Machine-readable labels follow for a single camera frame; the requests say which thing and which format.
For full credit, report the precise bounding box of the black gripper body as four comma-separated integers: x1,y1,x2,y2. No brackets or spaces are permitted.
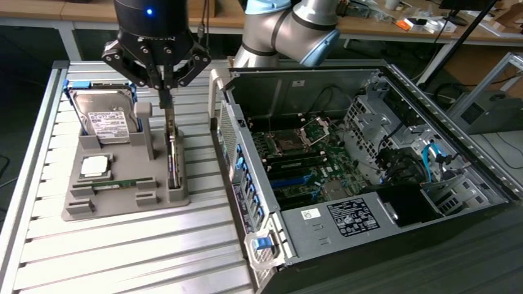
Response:
113,0,193,67

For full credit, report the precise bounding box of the graphics card with fan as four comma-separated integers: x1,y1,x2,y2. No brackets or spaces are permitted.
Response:
165,108,184,189

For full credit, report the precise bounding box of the blue disk carrier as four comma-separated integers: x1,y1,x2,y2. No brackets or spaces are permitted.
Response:
62,78,143,135

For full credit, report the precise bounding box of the silver hard disk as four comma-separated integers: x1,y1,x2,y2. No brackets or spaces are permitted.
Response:
67,88,136,145

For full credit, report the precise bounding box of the long wooden desk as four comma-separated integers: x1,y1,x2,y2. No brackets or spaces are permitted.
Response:
0,0,523,62

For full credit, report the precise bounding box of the silver CPU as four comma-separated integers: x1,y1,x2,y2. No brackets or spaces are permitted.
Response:
79,155,112,179

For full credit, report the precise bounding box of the silver socket cover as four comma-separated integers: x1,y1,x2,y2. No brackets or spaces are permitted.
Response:
300,116,332,145

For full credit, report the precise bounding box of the green RAM stick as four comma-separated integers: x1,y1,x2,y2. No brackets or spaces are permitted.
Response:
89,178,140,189

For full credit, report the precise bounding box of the black RAM stick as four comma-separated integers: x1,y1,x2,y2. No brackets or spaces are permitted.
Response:
267,155,327,172

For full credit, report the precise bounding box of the grey parts rack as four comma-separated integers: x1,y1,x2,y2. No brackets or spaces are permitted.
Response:
60,102,192,222

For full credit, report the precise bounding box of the green motherboard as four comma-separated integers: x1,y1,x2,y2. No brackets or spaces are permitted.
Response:
249,116,371,212

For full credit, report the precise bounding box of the silver chipset heatsink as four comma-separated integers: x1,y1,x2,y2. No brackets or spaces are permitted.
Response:
321,179,349,197

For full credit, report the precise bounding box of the orange box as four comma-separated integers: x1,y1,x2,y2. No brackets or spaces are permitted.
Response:
397,17,428,31

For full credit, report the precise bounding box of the blue case latch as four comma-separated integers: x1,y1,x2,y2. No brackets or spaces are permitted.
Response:
251,236,273,251

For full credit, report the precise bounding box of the grey power supply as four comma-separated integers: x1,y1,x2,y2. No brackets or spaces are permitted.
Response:
279,183,445,261

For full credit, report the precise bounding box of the white box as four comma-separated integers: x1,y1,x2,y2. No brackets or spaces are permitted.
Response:
424,18,457,34

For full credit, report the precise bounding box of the black stand pole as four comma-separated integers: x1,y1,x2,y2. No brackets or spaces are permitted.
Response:
416,0,500,92

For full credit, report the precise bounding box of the black monitor with stand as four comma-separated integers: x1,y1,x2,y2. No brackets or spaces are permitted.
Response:
439,0,497,26

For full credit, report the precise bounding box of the grey computer tower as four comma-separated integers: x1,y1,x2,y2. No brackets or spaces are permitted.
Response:
447,90,523,135

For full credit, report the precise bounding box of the grey metal disk bay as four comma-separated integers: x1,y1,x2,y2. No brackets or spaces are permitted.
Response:
419,174,509,219

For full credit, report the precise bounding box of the brown cardboard piece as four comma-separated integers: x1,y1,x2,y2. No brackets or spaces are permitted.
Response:
493,2,523,30

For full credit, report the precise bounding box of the black open PC case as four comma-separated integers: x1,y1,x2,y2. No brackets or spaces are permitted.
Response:
208,66,523,294

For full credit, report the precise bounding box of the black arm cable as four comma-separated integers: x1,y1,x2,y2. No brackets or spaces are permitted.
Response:
197,0,212,56

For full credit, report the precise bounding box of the blue SATA wire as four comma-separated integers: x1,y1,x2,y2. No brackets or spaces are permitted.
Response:
421,142,444,184

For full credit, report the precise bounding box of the aluminium profile frame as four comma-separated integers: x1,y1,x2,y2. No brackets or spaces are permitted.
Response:
465,51,523,102

